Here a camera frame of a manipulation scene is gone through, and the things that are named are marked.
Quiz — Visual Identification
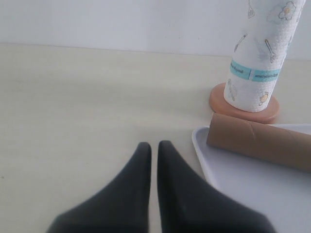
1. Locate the printed white paper towel roll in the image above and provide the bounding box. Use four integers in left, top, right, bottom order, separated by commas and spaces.
224, 0, 305, 112

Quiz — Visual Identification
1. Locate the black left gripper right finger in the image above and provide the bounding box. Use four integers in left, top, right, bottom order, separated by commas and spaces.
157, 140, 250, 233

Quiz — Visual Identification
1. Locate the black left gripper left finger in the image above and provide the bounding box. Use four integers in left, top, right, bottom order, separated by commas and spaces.
48, 142, 152, 233

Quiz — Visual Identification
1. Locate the wooden paper towel holder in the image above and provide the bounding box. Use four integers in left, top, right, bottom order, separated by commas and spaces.
209, 83, 279, 124

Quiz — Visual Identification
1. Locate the brown cardboard tube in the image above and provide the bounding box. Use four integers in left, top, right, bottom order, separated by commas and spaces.
207, 114, 311, 172

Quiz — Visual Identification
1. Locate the white rectangular plastic tray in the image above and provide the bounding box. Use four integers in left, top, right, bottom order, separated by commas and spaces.
192, 126, 311, 233

